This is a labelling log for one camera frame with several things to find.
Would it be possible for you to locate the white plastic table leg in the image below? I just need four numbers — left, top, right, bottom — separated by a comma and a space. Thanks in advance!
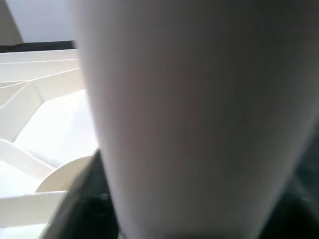
73, 0, 319, 239

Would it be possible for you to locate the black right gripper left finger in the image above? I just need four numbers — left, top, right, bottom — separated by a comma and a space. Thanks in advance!
47, 149, 125, 239

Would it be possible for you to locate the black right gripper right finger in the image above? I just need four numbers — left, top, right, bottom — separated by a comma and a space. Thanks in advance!
259, 184, 319, 239

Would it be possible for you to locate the white plastic table top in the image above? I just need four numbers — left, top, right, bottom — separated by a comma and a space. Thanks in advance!
0, 48, 100, 239

